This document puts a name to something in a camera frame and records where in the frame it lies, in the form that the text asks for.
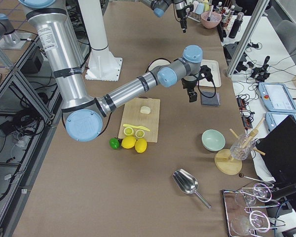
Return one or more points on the lemon half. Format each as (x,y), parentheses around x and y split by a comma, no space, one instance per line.
(139,133)
(128,131)

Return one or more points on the mirrored glass tray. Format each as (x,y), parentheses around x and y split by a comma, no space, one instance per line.
(245,211)

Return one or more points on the yellow plastic knife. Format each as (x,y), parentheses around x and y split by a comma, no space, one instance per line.
(137,127)

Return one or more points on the upper lemon half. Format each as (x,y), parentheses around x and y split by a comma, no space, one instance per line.
(128,131)

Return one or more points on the lower lemon half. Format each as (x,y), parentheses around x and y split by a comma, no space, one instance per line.
(139,133)

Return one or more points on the blue teach pendant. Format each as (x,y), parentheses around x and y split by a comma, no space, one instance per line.
(276,97)

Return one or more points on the grey folded cloth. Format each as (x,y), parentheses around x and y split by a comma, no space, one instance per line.
(210,98)

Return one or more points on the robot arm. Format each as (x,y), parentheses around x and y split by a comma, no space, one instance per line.
(160,6)
(83,113)

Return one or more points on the whole lemon far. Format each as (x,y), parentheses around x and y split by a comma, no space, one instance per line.
(141,145)

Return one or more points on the crystal glass on stand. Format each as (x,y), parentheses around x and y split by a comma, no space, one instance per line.
(242,147)

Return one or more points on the pink ice bowl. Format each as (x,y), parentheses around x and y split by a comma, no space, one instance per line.
(215,19)

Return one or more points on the wooden cup stand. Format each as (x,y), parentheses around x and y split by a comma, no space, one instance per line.
(228,165)

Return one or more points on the light blue cup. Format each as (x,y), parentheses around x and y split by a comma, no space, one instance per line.
(200,8)

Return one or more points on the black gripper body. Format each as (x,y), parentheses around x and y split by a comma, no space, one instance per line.
(180,12)
(189,86)

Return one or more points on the black thermos bottle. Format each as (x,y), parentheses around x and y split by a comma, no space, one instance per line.
(236,25)

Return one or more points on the steel ice scoop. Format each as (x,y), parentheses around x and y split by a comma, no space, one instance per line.
(188,184)

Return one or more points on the wooden cutting board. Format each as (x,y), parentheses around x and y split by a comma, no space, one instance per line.
(133,116)

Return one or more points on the cream rabbit tray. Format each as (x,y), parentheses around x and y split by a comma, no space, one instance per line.
(214,66)

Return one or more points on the beige round plate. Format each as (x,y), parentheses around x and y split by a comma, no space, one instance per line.
(158,62)

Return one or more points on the steel black-tipped muddler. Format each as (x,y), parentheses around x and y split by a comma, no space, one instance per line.
(210,13)

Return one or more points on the green lime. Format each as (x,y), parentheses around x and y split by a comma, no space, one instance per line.
(114,143)

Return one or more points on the green bowl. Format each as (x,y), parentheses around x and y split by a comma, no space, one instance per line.
(213,140)

